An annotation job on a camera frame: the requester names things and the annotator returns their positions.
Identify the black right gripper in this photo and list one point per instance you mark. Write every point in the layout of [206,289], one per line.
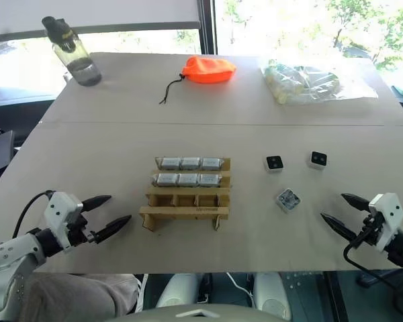
[372,229]

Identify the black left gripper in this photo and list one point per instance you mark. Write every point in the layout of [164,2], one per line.
[76,231]

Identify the grey square module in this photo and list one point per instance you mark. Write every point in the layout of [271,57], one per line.
[287,199]

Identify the white square module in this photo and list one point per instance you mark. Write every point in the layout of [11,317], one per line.
[318,158]
[274,162]

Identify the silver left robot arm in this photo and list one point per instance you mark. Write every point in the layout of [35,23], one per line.
[6,255]

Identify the wooden slotted rack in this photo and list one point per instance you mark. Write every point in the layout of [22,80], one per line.
[184,209]

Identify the grey-beige trouser leg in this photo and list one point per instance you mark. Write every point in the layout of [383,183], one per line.
[77,295]

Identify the white rounded robot leg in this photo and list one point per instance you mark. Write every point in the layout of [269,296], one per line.
[178,290]
[272,295]

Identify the dark chair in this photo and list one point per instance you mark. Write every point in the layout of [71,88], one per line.
[0,147]

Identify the grey robot chest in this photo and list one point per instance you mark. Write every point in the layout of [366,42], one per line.
[194,314]

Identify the clear plastic bag with items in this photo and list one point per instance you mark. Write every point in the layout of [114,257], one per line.
[299,82]

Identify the clear black-lidded water bottle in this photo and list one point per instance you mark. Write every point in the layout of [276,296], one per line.
[77,60]

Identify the white roller blind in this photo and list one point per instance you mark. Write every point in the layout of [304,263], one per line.
[87,13]

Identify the dark window pillar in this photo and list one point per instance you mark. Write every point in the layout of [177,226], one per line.
[208,27]

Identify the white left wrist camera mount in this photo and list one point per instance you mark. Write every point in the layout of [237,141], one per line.
[58,208]

